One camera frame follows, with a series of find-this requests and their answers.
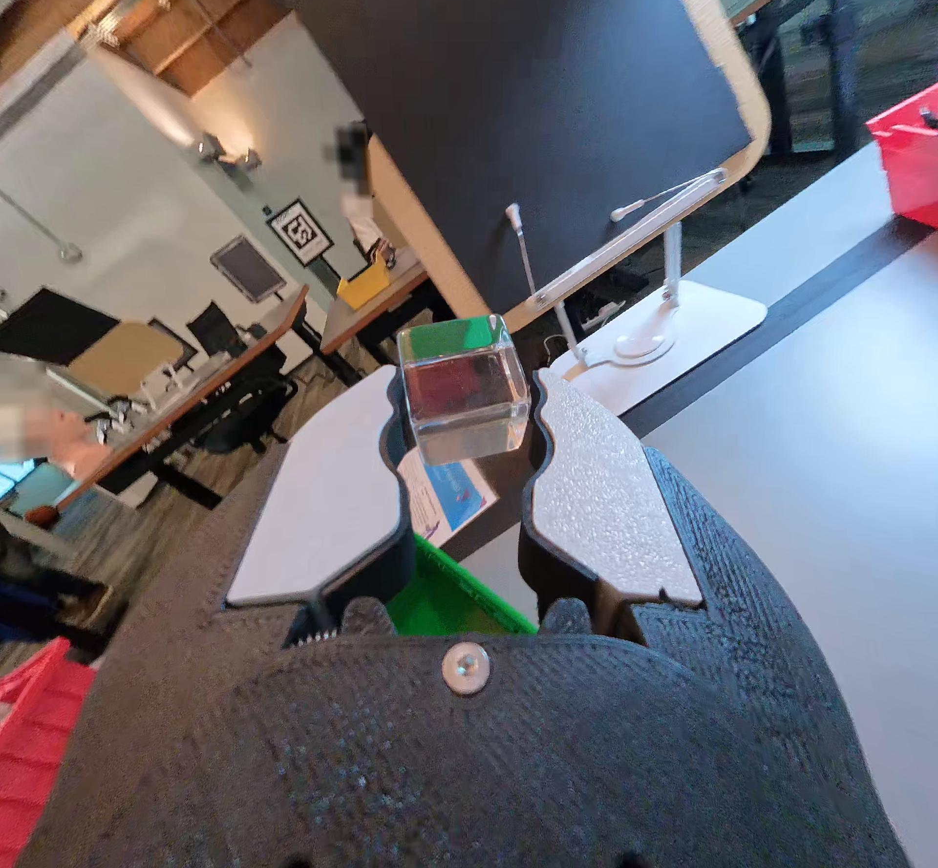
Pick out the black screen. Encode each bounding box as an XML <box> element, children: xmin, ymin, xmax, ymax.
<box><xmin>0</xmin><ymin>287</ymin><xmax>122</xmax><ymax>368</ymax></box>

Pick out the clear glass cube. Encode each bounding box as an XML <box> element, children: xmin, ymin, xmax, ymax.
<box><xmin>396</xmin><ymin>313</ymin><xmax>532</xmax><ymax>467</ymax></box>

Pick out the red plastic bin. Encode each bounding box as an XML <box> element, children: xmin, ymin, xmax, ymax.
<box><xmin>865</xmin><ymin>83</ymin><xmax>938</xmax><ymax>229</ymax></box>
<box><xmin>0</xmin><ymin>635</ymin><xmax>101</xmax><ymax>850</ymax></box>

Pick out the yellow bin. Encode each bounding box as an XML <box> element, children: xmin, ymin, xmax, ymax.
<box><xmin>336</xmin><ymin>254</ymin><xmax>393</xmax><ymax>311</ymax></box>

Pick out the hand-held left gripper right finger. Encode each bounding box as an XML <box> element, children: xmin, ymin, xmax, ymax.
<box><xmin>519</xmin><ymin>368</ymin><xmax>705</xmax><ymax>607</ymax></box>

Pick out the wooden office desk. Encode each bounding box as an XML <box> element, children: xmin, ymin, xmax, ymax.
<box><xmin>55</xmin><ymin>284</ymin><xmax>312</xmax><ymax>513</ymax></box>
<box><xmin>321</xmin><ymin>260</ymin><xmax>441</xmax><ymax>363</ymax></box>

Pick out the framed marker poster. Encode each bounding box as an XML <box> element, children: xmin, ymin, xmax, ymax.
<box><xmin>266</xmin><ymin>197</ymin><xmax>336</xmax><ymax>268</ymax></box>

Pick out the grey wall screen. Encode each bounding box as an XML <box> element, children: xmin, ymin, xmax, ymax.
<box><xmin>210</xmin><ymin>235</ymin><xmax>288</xmax><ymax>305</ymax></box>

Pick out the black panel with wooden rim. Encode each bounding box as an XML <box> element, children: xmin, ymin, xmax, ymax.
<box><xmin>245</xmin><ymin>0</ymin><xmax>775</xmax><ymax>336</ymax></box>

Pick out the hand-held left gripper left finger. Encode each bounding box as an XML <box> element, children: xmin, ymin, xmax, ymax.
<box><xmin>226</xmin><ymin>366</ymin><xmax>416</xmax><ymax>607</ymax></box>

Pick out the beige board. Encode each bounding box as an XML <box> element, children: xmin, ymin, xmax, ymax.
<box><xmin>68</xmin><ymin>322</ymin><xmax>186</xmax><ymax>400</ymax></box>

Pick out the green plastic bin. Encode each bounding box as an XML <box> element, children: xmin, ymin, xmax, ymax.
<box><xmin>386</xmin><ymin>533</ymin><xmax>539</xmax><ymax>638</ymax></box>

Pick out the printed leaflet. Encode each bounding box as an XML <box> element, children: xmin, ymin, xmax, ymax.
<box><xmin>398</xmin><ymin>454</ymin><xmax>501</xmax><ymax>550</ymax></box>

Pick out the white panel stand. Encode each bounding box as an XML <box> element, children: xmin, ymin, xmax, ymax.
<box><xmin>504</xmin><ymin>168</ymin><xmax>769</xmax><ymax>416</ymax></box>

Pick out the wall lamp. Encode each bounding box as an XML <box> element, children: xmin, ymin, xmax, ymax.
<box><xmin>196</xmin><ymin>134</ymin><xmax>262</xmax><ymax>173</ymax></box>

